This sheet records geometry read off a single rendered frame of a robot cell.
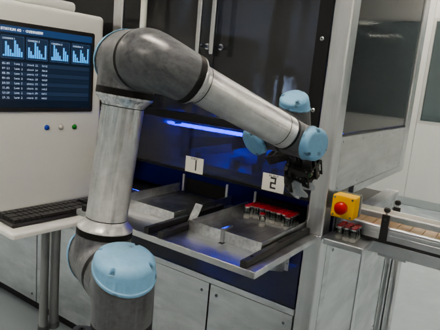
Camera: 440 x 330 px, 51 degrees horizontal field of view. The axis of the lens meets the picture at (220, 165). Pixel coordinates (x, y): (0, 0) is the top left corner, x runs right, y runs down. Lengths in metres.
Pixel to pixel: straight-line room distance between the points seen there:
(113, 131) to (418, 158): 5.40
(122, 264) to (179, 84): 0.33
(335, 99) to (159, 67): 0.77
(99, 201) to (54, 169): 0.97
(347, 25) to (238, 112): 0.66
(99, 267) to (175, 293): 1.12
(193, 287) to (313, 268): 0.53
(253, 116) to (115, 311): 0.44
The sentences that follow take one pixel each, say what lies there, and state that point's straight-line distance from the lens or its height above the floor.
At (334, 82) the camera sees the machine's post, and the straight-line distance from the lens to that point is 1.47.
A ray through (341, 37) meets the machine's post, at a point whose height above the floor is 1.50.
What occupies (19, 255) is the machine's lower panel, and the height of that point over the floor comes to 0.31.
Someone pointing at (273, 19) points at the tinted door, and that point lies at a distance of 1.59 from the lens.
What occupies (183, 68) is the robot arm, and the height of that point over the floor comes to 1.37.
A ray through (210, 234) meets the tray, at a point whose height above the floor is 0.89.
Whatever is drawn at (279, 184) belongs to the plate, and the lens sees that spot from 1.56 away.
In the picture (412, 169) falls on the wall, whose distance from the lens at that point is 6.15.
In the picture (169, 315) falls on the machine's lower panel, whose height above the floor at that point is 0.37.
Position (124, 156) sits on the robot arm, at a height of 1.18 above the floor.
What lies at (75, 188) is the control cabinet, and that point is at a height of 0.85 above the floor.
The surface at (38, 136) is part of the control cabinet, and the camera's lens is 1.86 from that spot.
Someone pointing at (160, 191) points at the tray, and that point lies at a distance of 1.83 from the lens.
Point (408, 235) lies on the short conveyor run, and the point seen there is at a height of 0.93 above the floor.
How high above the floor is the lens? 1.36
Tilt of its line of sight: 11 degrees down
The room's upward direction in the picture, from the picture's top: 5 degrees clockwise
